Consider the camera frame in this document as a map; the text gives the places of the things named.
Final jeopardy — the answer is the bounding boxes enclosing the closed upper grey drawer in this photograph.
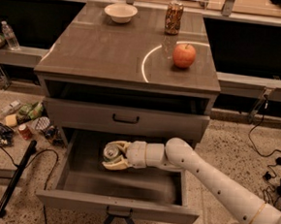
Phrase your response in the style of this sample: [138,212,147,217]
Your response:
[44,98,210,142]

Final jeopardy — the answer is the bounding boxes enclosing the green soda can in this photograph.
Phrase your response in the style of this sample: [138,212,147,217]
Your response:
[103,144,122,163]

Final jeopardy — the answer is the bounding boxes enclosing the brown patterned soda can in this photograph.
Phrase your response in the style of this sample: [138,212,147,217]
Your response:
[165,0,184,35]

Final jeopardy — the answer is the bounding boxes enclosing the black bar on floor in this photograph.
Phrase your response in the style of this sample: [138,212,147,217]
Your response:
[0,141,37,218]

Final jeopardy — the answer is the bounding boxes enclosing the white bowl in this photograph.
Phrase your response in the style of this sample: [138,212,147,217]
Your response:
[104,3,138,24]

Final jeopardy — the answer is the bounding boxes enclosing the black floor cable left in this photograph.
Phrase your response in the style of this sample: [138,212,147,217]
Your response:
[0,125,61,224]

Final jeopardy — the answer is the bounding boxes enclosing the yellow sponge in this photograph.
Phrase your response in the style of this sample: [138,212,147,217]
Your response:
[5,114,17,127]

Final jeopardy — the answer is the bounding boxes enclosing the red soda can on floor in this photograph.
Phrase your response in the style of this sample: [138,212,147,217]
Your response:
[17,124,33,141]

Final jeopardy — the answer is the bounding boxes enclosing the red apple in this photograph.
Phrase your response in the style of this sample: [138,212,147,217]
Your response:
[172,43,197,69]

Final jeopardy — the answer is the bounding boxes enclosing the plastic bottle on floor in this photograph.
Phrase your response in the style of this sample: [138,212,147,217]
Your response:
[0,100,21,119]

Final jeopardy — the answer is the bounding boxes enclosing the black floor cable right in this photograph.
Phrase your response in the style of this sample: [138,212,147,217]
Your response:
[242,92,281,207]

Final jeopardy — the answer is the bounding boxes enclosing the dark cans on floor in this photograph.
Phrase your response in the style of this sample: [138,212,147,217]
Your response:
[44,125,62,146]

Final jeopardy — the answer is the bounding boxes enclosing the grey drawer cabinet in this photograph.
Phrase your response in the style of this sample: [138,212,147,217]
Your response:
[35,2,220,143]

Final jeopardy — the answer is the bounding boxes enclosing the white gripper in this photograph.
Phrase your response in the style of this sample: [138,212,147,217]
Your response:
[103,141,166,171]

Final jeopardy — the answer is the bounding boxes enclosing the clear plastic water bottle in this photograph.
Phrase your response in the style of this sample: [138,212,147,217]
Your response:
[1,20,20,50]

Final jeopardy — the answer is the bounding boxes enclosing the black floor cable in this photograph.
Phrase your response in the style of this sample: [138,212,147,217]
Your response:
[0,125,61,224]
[242,92,281,207]

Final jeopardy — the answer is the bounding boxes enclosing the green chip bag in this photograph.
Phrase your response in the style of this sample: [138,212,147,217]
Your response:
[18,102,44,120]

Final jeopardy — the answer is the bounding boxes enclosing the open lower grey drawer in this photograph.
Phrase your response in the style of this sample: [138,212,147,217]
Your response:
[37,129,199,224]

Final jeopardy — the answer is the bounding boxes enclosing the white patterned cup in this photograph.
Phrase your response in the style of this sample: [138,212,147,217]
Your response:
[34,117,50,132]

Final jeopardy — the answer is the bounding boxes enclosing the blue snack bag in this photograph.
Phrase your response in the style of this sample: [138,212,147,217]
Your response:
[0,123,14,147]

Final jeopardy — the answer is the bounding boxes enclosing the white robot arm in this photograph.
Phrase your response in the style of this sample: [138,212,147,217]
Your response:
[103,137,281,224]

